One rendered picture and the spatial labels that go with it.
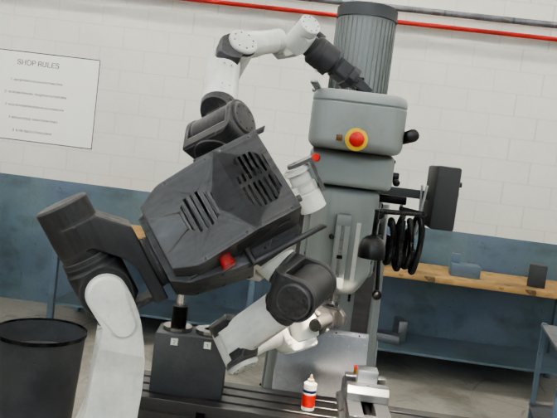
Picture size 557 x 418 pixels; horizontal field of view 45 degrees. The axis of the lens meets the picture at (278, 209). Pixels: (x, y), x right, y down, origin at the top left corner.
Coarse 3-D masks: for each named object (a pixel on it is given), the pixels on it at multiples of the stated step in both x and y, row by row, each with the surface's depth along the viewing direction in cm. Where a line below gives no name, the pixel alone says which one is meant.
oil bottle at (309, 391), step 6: (312, 378) 203; (306, 384) 202; (312, 384) 202; (306, 390) 202; (312, 390) 202; (306, 396) 202; (312, 396) 202; (306, 402) 202; (312, 402) 202; (306, 408) 202; (312, 408) 203
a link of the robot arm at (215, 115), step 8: (208, 96) 162; (216, 96) 161; (224, 96) 162; (232, 96) 164; (208, 104) 163; (216, 104) 163; (224, 104) 162; (208, 112) 164; (216, 112) 156; (224, 112) 154; (200, 120) 159; (208, 120) 157; (216, 120) 155; (192, 128) 160; (200, 128) 158; (208, 128) 156; (192, 136) 159
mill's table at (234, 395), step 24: (144, 384) 208; (240, 384) 218; (144, 408) 199; (168, 408) 199; (192, 408) 197; (216, 408) 196; (240, 408) 198; (264, 408) 201; (288, 408) 203; (336, 408) 208
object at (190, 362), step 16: (160, 336) 200; (176, 336) 200; (192, 336) 201; (208, 336) 202; (160, 352) 201; (176, 352) 201; (192, 352) 201; (208, 352) 201; (160, 368) 201; (176, 368) 201; (192, 368) 201; (208, 368) 201; (224, 368) 201; (160, 384) 201; (176, 384) 201; (192, 384) 201; (208, 384) 202
